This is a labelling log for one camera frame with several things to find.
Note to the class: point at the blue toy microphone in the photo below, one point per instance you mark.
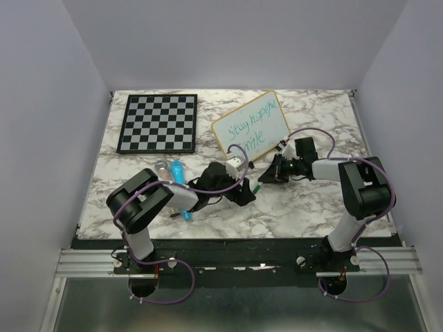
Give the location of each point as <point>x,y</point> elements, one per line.
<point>177,171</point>

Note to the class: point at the aluminium rail frame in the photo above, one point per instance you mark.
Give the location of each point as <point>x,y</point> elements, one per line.
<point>95,298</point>

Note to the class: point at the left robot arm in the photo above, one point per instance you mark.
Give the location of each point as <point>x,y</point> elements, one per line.
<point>136,203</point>

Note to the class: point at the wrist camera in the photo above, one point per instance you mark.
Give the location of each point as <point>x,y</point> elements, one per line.
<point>287,148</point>
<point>235,167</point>

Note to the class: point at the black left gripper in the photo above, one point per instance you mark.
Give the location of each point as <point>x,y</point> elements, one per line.
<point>243,197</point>

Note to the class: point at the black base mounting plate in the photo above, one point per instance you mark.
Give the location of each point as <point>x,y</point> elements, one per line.
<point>211,263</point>

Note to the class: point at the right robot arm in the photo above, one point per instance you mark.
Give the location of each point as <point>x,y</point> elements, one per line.
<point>366,191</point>

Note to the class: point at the black white chessboard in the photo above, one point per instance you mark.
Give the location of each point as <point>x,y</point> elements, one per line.
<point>159,124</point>

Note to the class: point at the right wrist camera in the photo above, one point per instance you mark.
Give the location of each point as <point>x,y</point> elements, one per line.
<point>287,148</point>

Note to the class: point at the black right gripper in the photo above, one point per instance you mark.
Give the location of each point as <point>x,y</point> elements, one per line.
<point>274,172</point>

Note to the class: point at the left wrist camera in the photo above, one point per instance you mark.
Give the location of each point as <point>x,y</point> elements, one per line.
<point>235,167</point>

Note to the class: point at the yellow framed whiteboard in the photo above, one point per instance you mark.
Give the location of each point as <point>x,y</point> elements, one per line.
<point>257,126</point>

